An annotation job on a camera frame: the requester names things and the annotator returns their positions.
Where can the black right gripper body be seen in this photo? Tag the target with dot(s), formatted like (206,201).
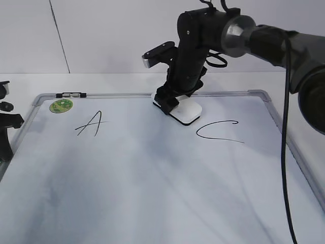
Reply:
(184,71)

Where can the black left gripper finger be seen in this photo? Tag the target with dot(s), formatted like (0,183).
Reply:
(5,148)

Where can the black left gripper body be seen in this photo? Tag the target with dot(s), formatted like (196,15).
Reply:
(10,120)

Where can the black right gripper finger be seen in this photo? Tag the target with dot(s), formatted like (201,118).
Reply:
(166,105)
(197,87)

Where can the white whiteboard eraser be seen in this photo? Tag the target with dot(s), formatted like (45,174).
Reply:
(186,112)

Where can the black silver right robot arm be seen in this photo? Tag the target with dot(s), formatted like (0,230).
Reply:
(207,32)

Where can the round green magnet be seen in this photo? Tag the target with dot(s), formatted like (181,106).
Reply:
(61,106)

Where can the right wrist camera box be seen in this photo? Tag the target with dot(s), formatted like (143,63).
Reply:
(163,53)

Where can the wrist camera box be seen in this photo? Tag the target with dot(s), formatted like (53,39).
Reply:
(163,53)
(4,89)

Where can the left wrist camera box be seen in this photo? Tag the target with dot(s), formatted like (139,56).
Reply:
(4,89)

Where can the white board with grey frame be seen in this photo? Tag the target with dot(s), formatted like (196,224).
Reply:
(115,169)

